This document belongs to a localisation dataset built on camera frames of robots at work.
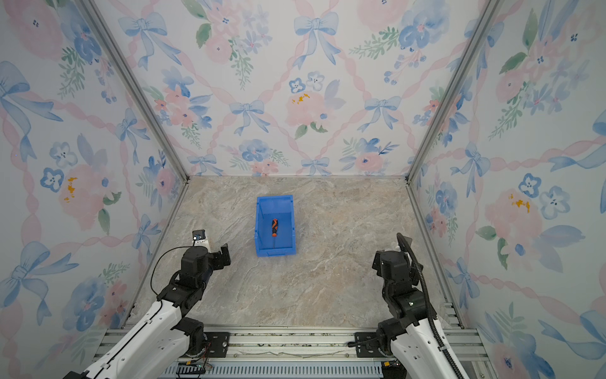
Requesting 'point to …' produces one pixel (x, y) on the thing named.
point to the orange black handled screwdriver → (274, 227)
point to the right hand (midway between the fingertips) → (396, 255)
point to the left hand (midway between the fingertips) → (214, 244)
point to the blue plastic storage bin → (268, 208)
